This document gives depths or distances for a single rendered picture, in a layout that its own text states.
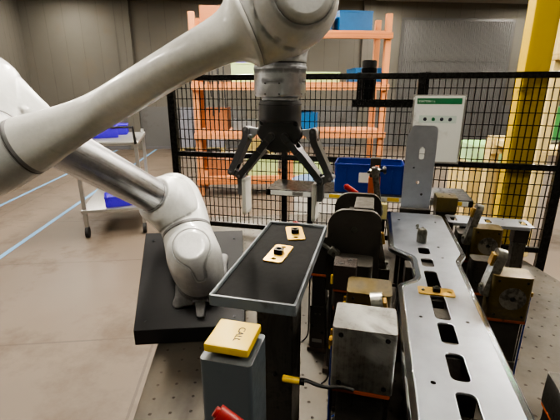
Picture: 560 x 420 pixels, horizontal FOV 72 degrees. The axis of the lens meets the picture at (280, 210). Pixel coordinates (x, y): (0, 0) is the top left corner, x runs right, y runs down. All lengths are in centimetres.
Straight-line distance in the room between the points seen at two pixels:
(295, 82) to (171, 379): 88
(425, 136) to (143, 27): 978
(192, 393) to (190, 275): 31
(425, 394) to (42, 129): 74
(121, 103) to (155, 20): 1031
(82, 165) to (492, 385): 93
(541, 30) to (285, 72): 154
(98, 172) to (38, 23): 1077
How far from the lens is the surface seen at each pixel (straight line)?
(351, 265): 87
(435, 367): 78
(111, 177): 104
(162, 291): 136
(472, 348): 86
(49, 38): 1162
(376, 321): 67
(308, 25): 47
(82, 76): 1133
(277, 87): 66
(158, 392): 118
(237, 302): 60
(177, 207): 118
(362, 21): 578
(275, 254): 75
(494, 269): 107
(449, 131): 195
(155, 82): 58
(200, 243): 110
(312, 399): 112
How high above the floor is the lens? 147
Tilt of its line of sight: 17 degrees down
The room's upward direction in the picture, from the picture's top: straight up
